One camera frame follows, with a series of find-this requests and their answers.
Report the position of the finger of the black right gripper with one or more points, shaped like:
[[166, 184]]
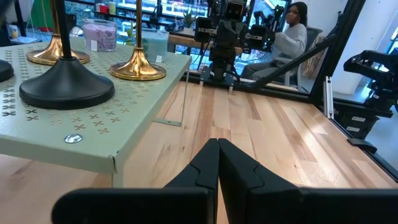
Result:
[[224, 34], [237, 33]]

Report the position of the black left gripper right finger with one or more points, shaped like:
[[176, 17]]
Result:
[[264, 207]]

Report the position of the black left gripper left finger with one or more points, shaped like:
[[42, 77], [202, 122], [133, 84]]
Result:
[[186, 205]]

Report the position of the gold candlestick holder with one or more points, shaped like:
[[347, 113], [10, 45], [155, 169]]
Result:
[[137, 67], [53, 53]]

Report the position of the purple candle glass jar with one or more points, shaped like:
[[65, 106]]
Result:
[[99, 37]]

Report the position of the black candlestick holder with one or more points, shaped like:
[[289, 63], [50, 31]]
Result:
[[66, 85], [5, 71]]

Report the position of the wooden desk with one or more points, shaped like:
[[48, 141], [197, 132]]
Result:
[[183, 40]]

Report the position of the black background robot arms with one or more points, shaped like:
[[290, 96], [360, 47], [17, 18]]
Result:
[[264, 18]]

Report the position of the person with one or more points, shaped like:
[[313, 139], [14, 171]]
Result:
[[289, 43]]

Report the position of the silver aluminium bar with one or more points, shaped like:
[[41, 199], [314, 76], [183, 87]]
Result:
[[328, 96]]

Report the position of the green perforated metal shelf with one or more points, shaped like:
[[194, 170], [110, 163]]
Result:
[[93, 137]]

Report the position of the black box white labels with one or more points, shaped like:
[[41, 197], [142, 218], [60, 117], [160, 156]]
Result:
[[370, 124]]

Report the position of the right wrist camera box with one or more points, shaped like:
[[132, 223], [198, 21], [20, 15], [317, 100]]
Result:
[[234, 9]]

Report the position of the black frame bracket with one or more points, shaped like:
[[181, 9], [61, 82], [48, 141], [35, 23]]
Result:
[[362, 144]]

